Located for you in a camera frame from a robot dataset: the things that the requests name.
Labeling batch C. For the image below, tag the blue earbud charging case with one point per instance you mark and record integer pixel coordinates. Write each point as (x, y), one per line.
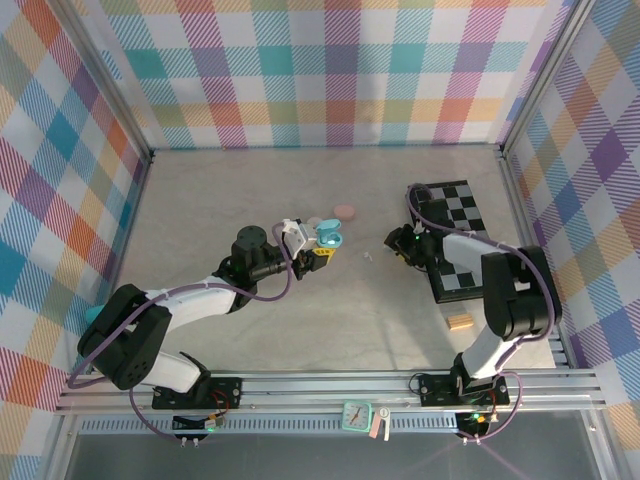
(327, 231)

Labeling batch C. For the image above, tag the white earbud charging case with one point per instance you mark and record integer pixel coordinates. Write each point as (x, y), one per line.
(314, 221)

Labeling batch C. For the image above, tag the pink earbud charging case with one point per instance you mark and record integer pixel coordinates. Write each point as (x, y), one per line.
(344, 211)

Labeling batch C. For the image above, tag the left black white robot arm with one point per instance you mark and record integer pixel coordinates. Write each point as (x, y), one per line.
(200, 305)

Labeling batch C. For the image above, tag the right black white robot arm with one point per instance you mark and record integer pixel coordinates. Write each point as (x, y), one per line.
(515, 295)

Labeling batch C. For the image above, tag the black grey folding chessboard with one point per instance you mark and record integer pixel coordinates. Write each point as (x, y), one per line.
(460, 200)

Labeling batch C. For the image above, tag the small wooden block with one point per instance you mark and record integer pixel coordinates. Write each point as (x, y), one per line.
(460, 322)

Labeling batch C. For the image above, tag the small teal alarm clock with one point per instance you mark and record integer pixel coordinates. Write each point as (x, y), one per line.
(356, 416)

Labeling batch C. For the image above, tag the teal plastic object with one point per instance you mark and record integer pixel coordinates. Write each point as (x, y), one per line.
(94, 315)

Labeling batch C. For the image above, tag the small white tag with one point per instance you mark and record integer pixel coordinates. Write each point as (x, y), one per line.
(385, 422)

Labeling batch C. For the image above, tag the small circuit board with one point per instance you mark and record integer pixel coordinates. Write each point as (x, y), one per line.
(200, 424)
(475, 421)

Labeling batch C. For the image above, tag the small pink tag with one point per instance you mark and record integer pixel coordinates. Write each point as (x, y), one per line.
(373, 432)

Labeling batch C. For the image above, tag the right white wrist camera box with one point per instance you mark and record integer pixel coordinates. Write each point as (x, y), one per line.
(417, 229)

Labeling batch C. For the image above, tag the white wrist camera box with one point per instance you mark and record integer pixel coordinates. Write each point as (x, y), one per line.
(297, 235)
(417, 229)

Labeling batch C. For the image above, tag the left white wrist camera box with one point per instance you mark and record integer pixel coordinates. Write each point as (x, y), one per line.
(297, 235)

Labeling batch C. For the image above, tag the aluminium mounting rail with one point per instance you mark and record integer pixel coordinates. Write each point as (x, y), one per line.
(320, 387)

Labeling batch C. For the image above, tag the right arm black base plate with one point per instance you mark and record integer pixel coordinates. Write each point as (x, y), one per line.
(435, 390)

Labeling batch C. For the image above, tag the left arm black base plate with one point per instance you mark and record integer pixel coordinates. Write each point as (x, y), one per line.
(220, 392)

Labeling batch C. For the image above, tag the aluminium frame post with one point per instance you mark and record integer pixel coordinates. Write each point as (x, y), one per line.
(100, 75)
(545, 75)

